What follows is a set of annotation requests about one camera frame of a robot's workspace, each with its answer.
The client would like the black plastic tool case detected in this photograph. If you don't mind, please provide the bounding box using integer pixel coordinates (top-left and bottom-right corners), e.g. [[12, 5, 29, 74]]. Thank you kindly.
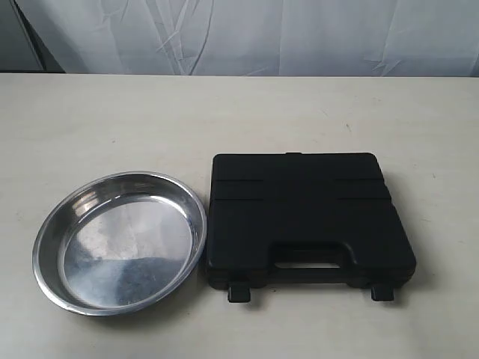
[[206, 153, 417, 303]]

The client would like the round stainless steel pan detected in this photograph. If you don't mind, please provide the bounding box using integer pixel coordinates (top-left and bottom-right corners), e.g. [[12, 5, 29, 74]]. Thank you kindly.
[[32, 171, 207, 317]]

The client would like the white backdrop curtain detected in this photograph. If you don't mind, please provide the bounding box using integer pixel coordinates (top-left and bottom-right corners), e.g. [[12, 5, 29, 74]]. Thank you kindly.
[[19, 1, 478, 77]]

